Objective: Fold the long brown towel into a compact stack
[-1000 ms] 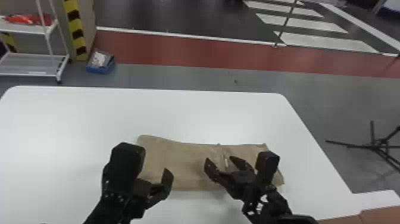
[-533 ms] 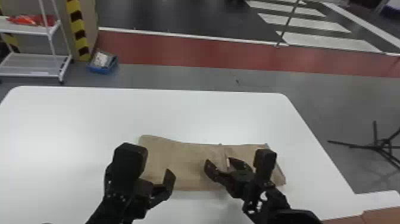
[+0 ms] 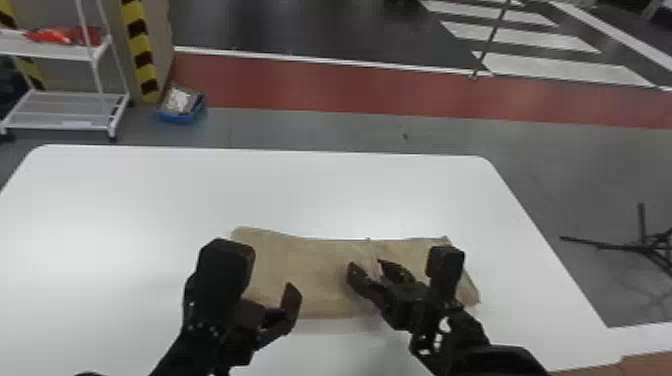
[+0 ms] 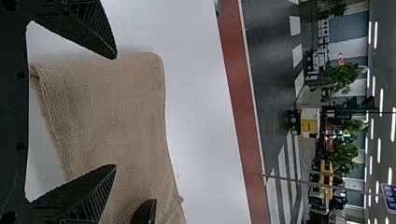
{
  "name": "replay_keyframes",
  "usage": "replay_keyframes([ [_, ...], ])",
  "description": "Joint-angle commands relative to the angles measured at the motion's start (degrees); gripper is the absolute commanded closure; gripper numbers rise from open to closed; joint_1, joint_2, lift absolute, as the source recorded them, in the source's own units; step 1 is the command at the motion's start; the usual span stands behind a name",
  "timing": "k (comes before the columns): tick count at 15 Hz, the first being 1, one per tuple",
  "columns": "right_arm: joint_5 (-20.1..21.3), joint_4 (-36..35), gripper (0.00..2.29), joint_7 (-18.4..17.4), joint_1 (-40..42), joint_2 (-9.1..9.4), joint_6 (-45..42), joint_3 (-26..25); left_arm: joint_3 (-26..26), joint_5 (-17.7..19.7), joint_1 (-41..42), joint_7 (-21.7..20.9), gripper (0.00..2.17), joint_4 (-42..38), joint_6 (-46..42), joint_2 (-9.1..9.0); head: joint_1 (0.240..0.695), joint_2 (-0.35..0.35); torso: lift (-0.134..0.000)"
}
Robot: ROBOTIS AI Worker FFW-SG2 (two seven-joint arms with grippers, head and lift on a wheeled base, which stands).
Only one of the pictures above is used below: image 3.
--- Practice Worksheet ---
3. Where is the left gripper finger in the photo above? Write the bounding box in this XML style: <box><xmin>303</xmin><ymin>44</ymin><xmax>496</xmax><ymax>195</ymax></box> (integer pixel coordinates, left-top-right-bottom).
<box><xmin>261</xmin><ymin>281</ymin><xmax>304</xmax><ymax>344</ymax></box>

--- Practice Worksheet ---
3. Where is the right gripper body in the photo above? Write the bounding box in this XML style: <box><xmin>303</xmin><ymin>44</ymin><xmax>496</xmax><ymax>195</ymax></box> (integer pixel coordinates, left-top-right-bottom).
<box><xmin>382</xmin><ymin>282</ymin><xmax>432</xmax><ymax>332</ymax></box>

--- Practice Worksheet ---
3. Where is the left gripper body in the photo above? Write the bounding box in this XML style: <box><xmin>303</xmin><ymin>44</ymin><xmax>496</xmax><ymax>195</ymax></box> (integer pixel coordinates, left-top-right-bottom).
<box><xmin>222</xmin><ymin>300</ymin><xmax>270</xmax><ymax>365</ymax></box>

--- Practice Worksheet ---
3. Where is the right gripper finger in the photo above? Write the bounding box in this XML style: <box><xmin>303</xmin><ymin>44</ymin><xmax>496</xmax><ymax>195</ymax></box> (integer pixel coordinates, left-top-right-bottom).
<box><xmin>346</xmin><ymin>261</ymin><xmax>393</xmax><ymax>311</ymax></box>
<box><xmin>378</xmin><ymin>259</ymin><xmax>419</xmax><ymax>289</ymax></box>

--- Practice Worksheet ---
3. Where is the beige towel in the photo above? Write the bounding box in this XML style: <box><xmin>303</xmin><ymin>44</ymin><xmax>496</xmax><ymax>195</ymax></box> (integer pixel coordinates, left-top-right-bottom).
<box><xmin>229</xmin><ymin>226</ymin><xmax>482</xmax><ymax>320</ymax></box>

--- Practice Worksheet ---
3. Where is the blue tray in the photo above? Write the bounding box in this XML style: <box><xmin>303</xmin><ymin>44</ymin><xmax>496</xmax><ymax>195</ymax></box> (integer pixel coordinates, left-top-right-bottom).
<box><xmin>155</xmin><ymin>83</ymin><xmax>208</xmax><ymax>125</ymax></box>

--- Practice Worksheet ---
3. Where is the black tripod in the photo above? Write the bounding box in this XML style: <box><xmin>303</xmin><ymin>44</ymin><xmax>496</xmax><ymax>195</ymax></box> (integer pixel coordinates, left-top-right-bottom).
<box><xmin>558</xmin><ymin>201</ymin><xmax>672</xmax><ymax>278</ymax></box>

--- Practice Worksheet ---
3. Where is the white shelf trolley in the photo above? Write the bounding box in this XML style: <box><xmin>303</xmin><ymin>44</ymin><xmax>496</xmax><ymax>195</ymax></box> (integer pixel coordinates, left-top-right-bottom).
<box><xmin>0</xmin><ymin>0</ymin><xmax>132</xmax><ymax>141</ymax></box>

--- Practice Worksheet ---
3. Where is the red snack packet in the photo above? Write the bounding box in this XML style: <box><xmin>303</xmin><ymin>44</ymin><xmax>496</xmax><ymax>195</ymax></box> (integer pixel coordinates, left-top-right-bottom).
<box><xmin>23</xmin><ymin>26</ymin><xmax>105</xmax><ymax>48</ymax></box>

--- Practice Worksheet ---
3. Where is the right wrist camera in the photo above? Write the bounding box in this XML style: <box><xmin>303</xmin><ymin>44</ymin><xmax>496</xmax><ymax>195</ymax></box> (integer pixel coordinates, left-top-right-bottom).
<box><xmin>424</xmin><ymin>244</ymin><xmax>466</xmax><ymax>307</ymax></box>

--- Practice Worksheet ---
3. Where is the yellow black striped post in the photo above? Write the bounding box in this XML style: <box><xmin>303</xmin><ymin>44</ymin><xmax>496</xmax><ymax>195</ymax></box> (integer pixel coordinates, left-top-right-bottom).
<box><xmin>0</xmin><ymin>0</ymin><xmax>47</xmax><ymax>92</ymax></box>
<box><xmin>120</xmin><ymin>0</ymin><xmax>162</xmax><ymax>105</ymax></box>

